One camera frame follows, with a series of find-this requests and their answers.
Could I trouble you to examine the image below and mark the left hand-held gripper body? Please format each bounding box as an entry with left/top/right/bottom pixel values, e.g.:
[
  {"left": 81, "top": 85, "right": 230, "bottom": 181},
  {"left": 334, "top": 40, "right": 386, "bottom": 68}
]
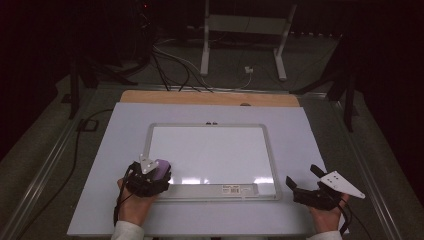
[{"left": 124, "top": 153, "right": 173, "bottom": 198}]

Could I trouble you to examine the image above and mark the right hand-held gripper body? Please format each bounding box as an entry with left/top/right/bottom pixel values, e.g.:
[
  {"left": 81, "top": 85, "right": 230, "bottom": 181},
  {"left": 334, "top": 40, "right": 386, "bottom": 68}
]
[{"left": 292, "top": 170, "right": 366, "bottom": 212}]

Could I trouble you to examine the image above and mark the silver framed whiteboard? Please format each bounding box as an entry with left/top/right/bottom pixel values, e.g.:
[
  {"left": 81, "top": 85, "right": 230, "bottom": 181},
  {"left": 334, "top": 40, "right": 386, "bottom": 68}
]
[{"left": 141, "top": 122, "right": 282, "bottom": 203}]

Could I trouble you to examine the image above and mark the person's right hand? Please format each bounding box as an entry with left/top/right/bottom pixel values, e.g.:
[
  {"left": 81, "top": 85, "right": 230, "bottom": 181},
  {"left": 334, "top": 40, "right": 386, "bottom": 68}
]
[{"left": 306, "top": 194, "right": 351, "bottom": 235}]

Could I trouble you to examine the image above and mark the person's left hand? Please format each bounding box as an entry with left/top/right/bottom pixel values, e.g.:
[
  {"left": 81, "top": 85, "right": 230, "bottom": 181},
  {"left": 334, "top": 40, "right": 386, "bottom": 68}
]
[{"left": 116, "top": 178, "right": 160, "bottom": 228}]

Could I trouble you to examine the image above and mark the large white sheet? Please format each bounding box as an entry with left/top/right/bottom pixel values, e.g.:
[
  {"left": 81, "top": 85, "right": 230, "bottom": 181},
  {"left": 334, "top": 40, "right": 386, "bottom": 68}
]
[{"left": 66, "top": 101, "right": 350, "bottom": 237}]

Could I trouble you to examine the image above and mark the black tripod stand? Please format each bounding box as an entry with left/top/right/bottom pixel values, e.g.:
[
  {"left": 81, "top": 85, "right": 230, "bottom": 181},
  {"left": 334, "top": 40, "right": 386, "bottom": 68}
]
[
  {"left": 289, "top": 34, "right": 360, "bottom": 133},
  {"left": 67, "top": 58, "right": 138, "bottom": 121}
]

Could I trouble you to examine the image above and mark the black floor socket box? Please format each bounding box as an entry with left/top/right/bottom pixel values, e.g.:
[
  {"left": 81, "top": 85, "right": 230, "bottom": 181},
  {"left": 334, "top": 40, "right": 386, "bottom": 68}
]
[{"left": 76, "top": 118, "right": 100, "bottom": 132}]

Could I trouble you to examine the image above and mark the wooden table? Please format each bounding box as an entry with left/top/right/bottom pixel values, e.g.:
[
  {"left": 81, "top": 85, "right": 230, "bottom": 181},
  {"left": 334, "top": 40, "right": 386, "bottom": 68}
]
[{"left": 119, "top": 89, "right": 301, "bottom": 108}]

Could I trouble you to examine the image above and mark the grey metal stand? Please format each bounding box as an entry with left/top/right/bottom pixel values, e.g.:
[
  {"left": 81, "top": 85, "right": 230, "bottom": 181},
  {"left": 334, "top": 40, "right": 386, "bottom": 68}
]
[{"left": 199, "top": 0, "right": 298, "bottom": 82}]

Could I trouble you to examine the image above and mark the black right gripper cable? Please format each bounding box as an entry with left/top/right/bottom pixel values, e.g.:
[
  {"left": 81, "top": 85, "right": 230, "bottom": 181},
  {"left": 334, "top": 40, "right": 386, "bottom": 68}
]
[{"left": 336, "top": 197, "right": 373, "bottom": 240}]

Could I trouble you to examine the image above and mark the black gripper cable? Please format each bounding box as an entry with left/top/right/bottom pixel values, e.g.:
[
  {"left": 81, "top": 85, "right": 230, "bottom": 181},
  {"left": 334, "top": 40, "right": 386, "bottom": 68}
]
[
  {"left": 14, "top": 108, "right": 135, "bottom": 240},
  {"left": 336, "top": 197, "right": 373, "bottom": 240}
]

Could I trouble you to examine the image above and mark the aluminium floor rail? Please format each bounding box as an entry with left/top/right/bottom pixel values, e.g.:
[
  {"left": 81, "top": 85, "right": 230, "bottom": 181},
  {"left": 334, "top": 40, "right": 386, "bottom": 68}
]
[
  {"left": 328, "top": 98, "right": 403, "bottom": 240},
  {"left": 0, "top": 89, "right": 98, "bottom": 240}
]

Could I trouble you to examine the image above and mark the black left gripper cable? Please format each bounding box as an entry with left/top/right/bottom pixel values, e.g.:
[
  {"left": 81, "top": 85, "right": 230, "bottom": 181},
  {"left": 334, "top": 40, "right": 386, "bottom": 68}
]
[{"left": 14, "top": 108, "right": 135, "bottom": 240}]

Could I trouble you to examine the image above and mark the bundle of black floor cables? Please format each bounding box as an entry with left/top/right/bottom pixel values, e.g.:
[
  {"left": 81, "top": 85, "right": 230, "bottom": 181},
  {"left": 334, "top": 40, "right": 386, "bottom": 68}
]
[{"left": 150, "top": 39, "right": 214, "bottom": 94}]

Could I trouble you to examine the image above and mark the white plug with cable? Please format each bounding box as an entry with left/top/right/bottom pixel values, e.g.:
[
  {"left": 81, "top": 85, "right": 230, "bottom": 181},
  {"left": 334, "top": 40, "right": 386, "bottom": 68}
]
[{"left": 213, "top": 65, "right": 255, "bottom": 91}]

